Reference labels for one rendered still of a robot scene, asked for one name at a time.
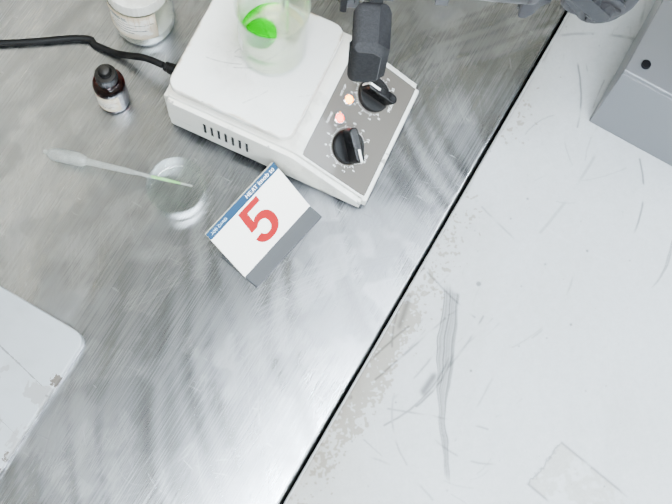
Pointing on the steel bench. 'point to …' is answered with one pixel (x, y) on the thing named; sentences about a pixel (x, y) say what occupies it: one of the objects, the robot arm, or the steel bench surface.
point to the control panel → (375, 132)
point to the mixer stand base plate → (29, 366)
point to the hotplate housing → (287, 149)
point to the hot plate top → (181, 79)
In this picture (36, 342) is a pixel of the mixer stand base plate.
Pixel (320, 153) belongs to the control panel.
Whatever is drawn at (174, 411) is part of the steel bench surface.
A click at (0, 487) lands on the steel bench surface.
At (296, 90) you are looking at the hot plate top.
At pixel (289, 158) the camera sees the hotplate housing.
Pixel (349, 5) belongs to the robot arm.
